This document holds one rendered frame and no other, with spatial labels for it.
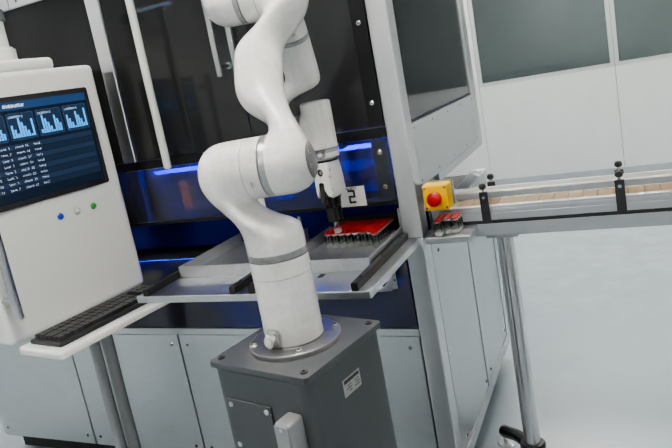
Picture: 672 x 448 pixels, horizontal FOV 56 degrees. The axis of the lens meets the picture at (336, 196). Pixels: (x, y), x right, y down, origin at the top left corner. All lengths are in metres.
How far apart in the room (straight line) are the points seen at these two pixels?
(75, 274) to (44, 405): 1.05
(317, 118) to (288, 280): 0.59
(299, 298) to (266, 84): 0.42
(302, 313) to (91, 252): 1.04
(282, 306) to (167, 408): 1.39
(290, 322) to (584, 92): 5.28
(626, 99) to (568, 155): 0.70
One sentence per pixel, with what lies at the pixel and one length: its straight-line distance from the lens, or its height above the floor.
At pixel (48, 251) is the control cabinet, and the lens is 2.05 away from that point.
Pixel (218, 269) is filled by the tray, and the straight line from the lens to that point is 1.82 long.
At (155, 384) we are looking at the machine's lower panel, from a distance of 2.55.
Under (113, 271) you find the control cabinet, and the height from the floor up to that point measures 0.89.
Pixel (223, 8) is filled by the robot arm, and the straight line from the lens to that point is 1.39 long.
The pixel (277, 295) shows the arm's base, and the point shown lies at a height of 0.98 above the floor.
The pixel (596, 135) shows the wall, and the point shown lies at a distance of 6.34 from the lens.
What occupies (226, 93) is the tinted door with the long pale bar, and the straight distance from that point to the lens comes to 2.00.
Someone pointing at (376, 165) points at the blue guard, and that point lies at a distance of 1.80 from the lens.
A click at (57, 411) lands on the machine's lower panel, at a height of 0.23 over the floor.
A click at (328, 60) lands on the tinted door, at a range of 1.83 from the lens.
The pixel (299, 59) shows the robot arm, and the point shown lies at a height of 1.43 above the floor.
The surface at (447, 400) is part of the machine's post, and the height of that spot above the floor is 0.37.
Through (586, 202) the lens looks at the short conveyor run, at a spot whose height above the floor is 0.92.
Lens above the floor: 1.37
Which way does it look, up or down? 10 degrees down
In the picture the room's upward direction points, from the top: 10 degrees counter-clockwise
